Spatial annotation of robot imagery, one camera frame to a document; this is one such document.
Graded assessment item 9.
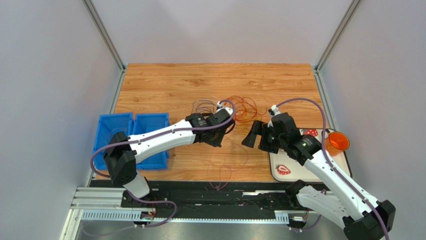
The red thin cable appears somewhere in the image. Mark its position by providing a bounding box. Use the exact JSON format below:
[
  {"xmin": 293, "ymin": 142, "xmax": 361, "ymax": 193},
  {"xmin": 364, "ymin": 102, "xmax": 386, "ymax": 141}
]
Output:
[{"xmin": 226, "ymin": 95, "xmax": 269, "ymax": 125}]

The pink thin cable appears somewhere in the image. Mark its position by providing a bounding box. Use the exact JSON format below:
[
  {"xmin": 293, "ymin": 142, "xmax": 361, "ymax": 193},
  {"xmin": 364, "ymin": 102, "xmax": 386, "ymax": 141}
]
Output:
[{"xmin": 203, "ymin": 134, "xmax": 250, "ymax": 192}]

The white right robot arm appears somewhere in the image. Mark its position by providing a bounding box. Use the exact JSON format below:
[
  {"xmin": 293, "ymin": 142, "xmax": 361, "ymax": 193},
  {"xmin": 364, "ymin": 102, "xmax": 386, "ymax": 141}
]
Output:
[{"xmin": 242, "ymin": 112, "xmax": 396, "ymax": 240}]

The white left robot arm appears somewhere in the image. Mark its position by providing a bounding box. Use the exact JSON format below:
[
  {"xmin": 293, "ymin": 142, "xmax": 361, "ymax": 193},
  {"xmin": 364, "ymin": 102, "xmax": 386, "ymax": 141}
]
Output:
[{"xmin": 103, "ymin": 106, "xmax": 235, "ymax": 199}]

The strawberry print tray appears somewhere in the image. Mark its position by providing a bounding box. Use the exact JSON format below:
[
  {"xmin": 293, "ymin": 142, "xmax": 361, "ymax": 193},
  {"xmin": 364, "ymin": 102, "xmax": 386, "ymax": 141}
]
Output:
[{"xmin": 268, "ymin": 128, "xmax": 352, "ymax": 183}]

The orange plastic cup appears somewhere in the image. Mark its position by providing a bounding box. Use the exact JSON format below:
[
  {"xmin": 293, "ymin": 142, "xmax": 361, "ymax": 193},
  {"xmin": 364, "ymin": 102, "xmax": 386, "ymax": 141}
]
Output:
[{"xmin": 324, "ymin": 131, "xmax": 350, "ymax": 157}]

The blue plastic bin right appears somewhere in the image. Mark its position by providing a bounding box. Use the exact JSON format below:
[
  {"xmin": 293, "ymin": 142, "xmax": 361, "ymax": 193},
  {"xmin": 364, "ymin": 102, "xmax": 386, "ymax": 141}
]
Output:
[{"xmin": 128, "ymin": 113, "xmax": 173, "ymax": 171}]

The blue plastic bin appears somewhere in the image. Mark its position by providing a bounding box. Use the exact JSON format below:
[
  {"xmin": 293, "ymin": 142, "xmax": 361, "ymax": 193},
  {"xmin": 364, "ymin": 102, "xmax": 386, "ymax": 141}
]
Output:
[
  {"xmin": 128, "ymin": 113, "xmax": 173, "ymax": 171},
  {"xmin": 92, "ymin": 112, "xmax": 134, "ymax": 154}
]

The blue plastic bin left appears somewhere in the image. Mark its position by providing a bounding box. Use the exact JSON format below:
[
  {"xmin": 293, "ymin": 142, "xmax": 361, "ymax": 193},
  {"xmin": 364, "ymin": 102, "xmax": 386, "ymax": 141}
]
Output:
[{"xmin": 92, "ymin": 112, "xmax": 134, "ymax": 154}]

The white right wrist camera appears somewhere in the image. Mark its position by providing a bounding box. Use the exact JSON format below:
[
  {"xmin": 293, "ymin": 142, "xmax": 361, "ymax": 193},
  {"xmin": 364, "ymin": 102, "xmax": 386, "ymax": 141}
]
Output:
[{"xmin": 267, "ymin": 105, "xmax": 281, "ymax": 118}]

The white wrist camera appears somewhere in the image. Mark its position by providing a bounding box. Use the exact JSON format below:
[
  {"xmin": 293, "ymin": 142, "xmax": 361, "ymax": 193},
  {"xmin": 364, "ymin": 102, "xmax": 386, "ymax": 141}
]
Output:
[
  {"xmin": 267, "ymin": 105, "xmax": 281, "ymax": 118},
  {"xmin": 215, "ymin": 102, "xmax": 234, "ymax": 116}
]

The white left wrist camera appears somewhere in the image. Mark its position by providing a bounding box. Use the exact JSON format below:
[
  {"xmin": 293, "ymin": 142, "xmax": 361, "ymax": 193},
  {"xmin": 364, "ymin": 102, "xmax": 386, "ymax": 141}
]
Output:
[{"xmin": 215, "ymin": 102, "xmax": 234, "ymax": 116}]

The dark blue thin cable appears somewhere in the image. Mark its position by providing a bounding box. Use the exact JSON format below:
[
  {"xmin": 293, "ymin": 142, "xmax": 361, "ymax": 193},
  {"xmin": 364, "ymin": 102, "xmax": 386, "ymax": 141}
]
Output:
[{"xmin": 192, "ymin": 99, "xmax": 221, "ymax": 117}]

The aluminium frame post right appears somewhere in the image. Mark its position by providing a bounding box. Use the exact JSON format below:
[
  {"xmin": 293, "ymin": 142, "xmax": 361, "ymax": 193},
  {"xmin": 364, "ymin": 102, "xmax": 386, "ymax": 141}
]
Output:
[{"xmin": 314, "ymin": 0, "xmax": 363, "ymax": 73}]

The aluminium frame post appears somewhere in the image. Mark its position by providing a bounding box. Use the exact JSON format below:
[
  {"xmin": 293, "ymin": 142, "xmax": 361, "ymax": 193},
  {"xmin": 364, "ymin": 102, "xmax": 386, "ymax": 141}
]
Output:
[
  {"xmin": 82, "ymin": 0, "xmax": 126, "ymax": 73},
  {"xmin": 314, "ymin": 0, "xmax": 363, "ymax": 73}
]

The slotted white cable duct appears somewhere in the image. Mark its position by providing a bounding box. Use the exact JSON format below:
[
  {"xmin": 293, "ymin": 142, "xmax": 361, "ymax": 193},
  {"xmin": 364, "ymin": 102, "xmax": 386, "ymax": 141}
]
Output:
[{"xmin": 80, "ymin": 208, "xmax": 290, "ymax": 224}]

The aluminium frame post left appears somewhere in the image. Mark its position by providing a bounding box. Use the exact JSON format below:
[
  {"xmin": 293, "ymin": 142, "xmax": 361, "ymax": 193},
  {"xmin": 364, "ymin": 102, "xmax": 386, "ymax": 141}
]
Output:
[{"xmin": 82, "ymin": 0, "xmax": 126, "ymax": 73}]

